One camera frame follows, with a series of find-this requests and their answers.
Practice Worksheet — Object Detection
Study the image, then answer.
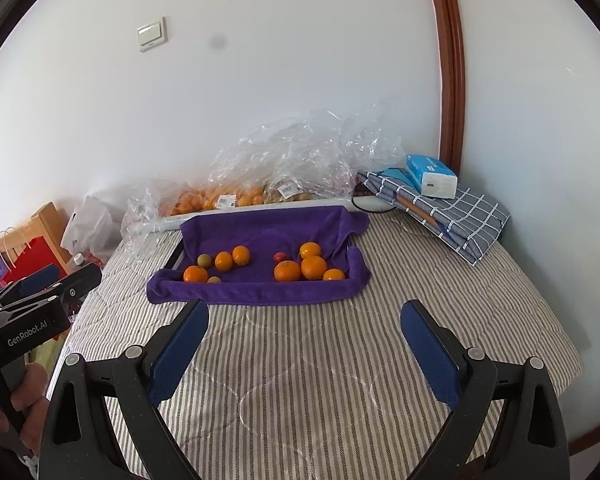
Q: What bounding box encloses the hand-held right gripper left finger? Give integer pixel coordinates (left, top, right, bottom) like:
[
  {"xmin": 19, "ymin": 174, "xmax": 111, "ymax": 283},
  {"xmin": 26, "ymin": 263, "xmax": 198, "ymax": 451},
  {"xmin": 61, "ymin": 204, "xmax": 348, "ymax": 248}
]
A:
[{"xmin": 37, "ymin": 298, "xmax": 211, "ymax": 480}]

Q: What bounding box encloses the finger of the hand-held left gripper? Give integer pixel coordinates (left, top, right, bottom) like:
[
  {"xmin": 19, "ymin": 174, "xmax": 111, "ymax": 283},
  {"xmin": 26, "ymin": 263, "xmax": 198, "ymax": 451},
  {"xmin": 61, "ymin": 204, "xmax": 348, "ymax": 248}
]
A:
[
  {"xmin": 0, "ymin": 263, "xmax": 103, "ymax": 317},
  {"xmin": 0, "ymin": 265, "xmax": 62, "ymax": 302}
]

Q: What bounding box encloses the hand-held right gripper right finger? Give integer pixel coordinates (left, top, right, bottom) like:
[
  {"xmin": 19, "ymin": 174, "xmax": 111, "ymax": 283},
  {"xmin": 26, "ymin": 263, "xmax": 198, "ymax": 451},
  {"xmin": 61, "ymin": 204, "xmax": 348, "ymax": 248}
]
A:
[{"xmin": 400, "ymin": 299, "xmax": 571, "ymax": 480}]

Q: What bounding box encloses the black tray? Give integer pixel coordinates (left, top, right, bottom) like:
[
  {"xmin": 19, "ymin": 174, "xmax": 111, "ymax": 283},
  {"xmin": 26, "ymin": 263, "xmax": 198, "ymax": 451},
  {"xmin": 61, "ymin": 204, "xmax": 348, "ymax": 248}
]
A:
[{"xmin": 164, "ymin": 240, "xmax": 187, "ymax": 272}]

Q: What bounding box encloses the purple towel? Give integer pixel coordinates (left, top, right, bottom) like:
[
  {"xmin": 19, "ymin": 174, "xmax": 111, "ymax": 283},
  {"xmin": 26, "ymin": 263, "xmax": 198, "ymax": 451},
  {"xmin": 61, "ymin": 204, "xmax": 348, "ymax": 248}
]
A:
[{"xmin": 146, "ymin": 205, "xmax": 373, "ymax": 307}]

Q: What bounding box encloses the large orange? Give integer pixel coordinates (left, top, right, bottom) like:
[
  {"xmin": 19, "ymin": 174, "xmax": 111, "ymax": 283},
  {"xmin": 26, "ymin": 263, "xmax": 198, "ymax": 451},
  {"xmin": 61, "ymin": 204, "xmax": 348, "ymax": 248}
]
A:
[{"xmin": 300, "ymin": 255, "xmax": 328, "ymax": 281}]

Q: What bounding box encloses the clear plastic bag of tan fruits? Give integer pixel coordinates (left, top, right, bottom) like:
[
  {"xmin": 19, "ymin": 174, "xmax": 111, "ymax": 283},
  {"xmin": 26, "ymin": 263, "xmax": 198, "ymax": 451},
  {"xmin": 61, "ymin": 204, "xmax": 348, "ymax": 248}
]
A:
[{"xmin": 265, "ymin": 110, "xmax": 361, "ymax": 207}]

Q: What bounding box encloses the person's left hand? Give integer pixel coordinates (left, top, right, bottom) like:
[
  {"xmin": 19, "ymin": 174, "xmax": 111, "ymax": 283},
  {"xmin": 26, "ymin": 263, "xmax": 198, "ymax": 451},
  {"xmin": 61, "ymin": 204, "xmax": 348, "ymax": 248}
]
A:
[{"xmin": 0, "ymin": 362, "xmax": 51, "ymax": 466}]

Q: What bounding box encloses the red paper bag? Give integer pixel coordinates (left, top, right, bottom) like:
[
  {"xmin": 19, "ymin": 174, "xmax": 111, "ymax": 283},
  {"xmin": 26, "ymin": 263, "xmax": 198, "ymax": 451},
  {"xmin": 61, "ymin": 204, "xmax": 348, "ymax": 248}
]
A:
[{"xmin": 0, "ymin": 235, "xmax": 63, "ymax": 286}]

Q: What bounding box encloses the light green cloth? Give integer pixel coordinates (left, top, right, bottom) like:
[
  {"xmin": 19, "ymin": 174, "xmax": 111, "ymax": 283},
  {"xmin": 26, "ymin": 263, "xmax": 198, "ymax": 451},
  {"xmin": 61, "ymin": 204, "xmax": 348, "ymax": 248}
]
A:
[{"xmin": 27, "ymin": 335, "xmax": 68, "ymax": 376}]

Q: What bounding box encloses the white plastic bag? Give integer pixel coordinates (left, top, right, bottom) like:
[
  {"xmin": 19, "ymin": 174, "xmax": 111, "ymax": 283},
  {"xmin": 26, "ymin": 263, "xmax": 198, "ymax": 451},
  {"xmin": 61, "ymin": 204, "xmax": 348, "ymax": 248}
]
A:
[{"xmin": 60, "ymin": 192, "xmax": 116, "ymax": 263}]

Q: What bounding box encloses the wooden chair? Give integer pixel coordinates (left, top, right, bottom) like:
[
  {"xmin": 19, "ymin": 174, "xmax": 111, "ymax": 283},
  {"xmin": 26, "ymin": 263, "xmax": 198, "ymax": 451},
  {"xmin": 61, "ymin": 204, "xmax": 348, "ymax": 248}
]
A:
[{"xmin": 0, "ymin": 202, "xmax": 73, "ymax": 271}]

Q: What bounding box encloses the folded grey checkered cloth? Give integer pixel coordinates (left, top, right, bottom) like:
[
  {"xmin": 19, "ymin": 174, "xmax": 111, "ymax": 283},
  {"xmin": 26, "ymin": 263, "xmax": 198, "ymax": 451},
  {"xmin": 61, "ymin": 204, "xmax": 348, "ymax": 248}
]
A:
[{"xmin": 356, "ymin": 167, "xmax": 511, "ymax": 266}]

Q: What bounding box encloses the clear plastic bag of oranges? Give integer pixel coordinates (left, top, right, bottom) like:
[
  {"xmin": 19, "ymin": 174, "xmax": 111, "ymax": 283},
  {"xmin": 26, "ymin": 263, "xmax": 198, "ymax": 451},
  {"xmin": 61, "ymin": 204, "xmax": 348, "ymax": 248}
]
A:
[{"xmin": 122, "ymin": 135, "xmax": 276, "ymax": 233}]

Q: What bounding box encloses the blue and white tissue box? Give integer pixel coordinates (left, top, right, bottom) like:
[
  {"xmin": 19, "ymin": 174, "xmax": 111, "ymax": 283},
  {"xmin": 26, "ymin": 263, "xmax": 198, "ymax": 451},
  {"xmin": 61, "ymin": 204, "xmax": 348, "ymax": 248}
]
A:
[{"xmin": 406, "ymin": 154, "xmax": 458, "ymax": 198}]

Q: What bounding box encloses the empty clear plastic bag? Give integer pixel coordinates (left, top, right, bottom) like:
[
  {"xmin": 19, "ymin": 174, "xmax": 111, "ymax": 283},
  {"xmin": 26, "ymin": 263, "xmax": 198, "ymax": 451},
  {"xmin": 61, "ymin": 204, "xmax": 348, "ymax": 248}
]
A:
[{"xmin": 340, "ymin": 102, "xmax": 407, "ymax": 181}]

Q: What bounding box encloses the white light switch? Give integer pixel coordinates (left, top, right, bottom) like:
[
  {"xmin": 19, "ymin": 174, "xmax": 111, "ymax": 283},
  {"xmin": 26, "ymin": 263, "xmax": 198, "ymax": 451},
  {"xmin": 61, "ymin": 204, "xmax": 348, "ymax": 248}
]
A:
[{"xmin": 136, "ymin": 16, "xmax": 168, "ymax": 53}]

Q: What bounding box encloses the brown wooden door frame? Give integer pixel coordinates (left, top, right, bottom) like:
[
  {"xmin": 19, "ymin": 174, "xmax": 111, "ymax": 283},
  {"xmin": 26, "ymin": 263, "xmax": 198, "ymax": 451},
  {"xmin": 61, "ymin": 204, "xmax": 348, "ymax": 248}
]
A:
[{"xmin": 422, "ymin": 0, "xmax": 468, "ymax": 173}]

